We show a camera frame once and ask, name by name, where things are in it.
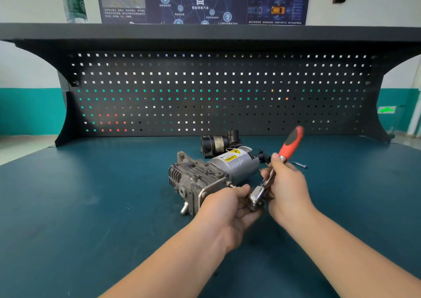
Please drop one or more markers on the person's left hand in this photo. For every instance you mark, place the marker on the person's left hand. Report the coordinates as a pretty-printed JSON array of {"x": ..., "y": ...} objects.
[{"x": 223, "y": 218}]

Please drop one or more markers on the person's right hand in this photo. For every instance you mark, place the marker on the person's right hand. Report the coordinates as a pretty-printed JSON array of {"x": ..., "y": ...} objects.
[{"x": 289, "y": 195}]

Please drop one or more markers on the person's right thumb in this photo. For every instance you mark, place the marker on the person's right thumb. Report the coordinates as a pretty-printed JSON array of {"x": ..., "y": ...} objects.
[{"x": 279, "y": 172}]

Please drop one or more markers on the person's left thumb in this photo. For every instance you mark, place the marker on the person's left thumb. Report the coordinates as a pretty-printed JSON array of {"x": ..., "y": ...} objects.
[{"x": 241, "y": 191}]

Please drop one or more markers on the person's right forearm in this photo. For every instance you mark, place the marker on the person's right forearm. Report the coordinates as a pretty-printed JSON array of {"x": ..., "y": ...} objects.
[{"x": 342, "y": 258}]

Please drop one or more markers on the person's left forearm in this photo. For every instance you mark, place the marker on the person's left forearm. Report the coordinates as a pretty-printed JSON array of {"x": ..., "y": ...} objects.
[{"x": 171, "y": 261}]

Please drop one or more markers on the metal screw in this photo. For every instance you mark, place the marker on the metal screw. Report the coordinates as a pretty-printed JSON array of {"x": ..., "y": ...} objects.
[{"x": 299, "y": 165}]

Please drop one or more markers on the grey metal air compressor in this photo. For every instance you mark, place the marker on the grey metal air compressor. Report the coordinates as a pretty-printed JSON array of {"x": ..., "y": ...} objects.
[{"x": 230, "y": 168}]

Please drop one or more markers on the small black motor part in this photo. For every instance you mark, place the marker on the small black motor part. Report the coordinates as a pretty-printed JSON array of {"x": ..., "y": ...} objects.
[{"x": 215, "y": 145}]

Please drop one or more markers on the black pegboard workbench hutch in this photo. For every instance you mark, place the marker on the black pegboard workbench hutch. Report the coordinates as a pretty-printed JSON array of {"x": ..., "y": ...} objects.
[{"x": 210, "y": 87}]

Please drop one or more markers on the clear plastic water bottle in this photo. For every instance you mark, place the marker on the clear plastic water bottle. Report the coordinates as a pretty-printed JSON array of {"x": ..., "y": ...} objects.
[{"x": 74, "y": 1}]

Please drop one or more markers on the green wall sign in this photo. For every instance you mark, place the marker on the green wall sign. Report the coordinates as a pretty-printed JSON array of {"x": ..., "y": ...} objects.
[{"x": 386, "y": 110}]

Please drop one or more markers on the white wall pipe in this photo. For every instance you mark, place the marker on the white wall pipe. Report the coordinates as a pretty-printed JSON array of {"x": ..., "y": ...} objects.
[{"x": 414, "y": 117}]

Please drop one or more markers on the dark blue wall poster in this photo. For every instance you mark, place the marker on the dark blue wall poster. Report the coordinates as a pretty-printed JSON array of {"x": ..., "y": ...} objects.
[{"x": 204, "y": 1}]

